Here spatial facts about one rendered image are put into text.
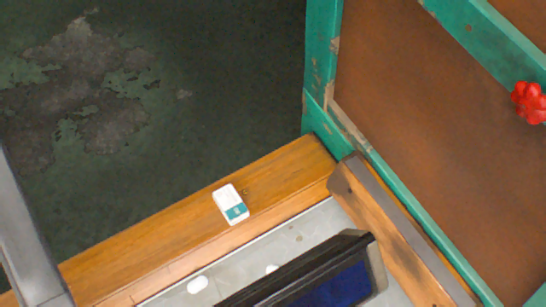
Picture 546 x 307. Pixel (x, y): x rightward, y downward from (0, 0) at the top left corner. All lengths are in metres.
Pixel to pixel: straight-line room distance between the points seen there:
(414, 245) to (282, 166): 0.28
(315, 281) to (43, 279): 0.34
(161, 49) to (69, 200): 0.63
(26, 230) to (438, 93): 0.52
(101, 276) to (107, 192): 0.98
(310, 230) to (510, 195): 0.41
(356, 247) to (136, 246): 0.49
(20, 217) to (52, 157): 1.31
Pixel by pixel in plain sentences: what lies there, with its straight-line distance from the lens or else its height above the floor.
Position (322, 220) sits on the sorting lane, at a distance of 1.09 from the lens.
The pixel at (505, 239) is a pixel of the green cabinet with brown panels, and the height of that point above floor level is 0.99.
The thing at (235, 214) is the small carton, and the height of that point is 0.79.
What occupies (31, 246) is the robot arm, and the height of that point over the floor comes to 1.00.
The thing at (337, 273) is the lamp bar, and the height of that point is 1.10.
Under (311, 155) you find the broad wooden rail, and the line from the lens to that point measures 1.12.
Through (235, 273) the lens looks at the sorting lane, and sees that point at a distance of 1.05.
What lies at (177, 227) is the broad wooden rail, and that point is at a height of 0.76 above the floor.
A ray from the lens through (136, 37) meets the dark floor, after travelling 2.37.
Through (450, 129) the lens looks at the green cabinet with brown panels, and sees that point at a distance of 0.81.
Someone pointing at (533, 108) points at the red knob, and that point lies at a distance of 0.62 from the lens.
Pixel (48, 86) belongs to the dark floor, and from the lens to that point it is 2.31.
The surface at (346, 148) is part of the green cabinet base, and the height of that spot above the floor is 0.82.
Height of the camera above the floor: 1.72
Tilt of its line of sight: 58 degrees down
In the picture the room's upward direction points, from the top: 1 degrees counter-clockwise
